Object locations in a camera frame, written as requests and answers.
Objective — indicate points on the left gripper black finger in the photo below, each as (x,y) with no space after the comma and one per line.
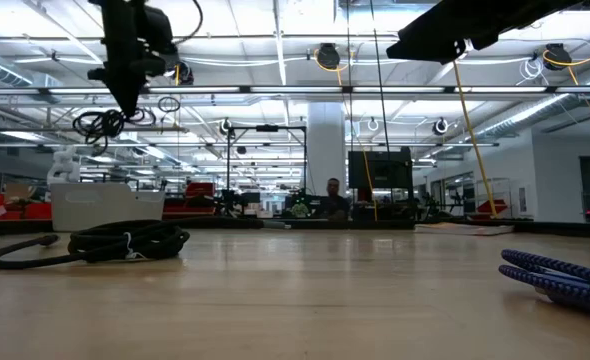
(124,50)

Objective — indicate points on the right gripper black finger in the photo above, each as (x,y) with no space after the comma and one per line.
(435,40)

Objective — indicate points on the long ceiling light bar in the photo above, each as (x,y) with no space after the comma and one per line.
(200,90)

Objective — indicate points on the small black ceiling reel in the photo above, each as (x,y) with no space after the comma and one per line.
(440,126)
(226,126)

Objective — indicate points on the white robot figure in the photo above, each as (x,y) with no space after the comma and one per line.
(64,172)

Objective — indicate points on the black cabinet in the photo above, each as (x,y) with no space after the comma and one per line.
(380,170)

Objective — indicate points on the white building column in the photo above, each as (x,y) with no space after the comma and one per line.
(325,140)

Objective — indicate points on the red bin shelving rack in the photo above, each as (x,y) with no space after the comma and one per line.
(200,190)

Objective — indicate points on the white plastic bin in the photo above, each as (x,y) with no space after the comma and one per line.
(105,210)

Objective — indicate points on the cardboard box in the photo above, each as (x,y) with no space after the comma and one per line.
(17,191)

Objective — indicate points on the person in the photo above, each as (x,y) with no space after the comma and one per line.
(333,187)

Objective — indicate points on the black desk equipment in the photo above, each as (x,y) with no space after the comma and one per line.
(232,200)

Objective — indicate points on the white flat board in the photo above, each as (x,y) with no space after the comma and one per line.
(465,229)

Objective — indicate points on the black machine with green light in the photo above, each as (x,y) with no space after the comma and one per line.
(300,209)

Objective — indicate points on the left arm's wrist camera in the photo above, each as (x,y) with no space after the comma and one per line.
(160,35)

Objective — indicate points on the black gantry frame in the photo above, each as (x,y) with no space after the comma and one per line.
(267,128)

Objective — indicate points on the black aluminium rig frame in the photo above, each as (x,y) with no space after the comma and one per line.
(375,225)

